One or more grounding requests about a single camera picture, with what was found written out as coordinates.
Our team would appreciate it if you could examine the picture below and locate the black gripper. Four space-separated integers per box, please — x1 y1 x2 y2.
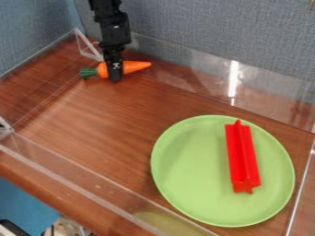
95 12 132 82

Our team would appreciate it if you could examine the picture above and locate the orange toy carrot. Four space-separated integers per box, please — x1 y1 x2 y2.
80 61 151 79

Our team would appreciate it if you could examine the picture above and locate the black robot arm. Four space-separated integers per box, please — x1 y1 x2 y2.
88 0 132 82

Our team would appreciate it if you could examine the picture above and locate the green round plate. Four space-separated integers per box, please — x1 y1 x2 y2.
149 115 295 228

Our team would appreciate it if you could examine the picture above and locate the red plastic block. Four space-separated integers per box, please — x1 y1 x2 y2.
225 120 260 194

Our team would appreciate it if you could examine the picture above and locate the clear acrylic corner bracket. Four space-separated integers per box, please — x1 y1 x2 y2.
73 29 103 62

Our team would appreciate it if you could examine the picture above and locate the clear acrylic left wall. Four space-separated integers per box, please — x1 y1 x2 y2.
0 30 91 126

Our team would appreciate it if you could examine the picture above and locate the clear acrylic wall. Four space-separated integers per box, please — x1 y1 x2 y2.
129 33 315 133
0 133 219 236
0 30 91 126

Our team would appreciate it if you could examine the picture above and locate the clear acrylic back wall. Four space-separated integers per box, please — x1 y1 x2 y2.
129 33 315 133

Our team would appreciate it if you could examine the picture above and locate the clear acrylic front wall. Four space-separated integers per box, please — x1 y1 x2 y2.
0 133 219 236

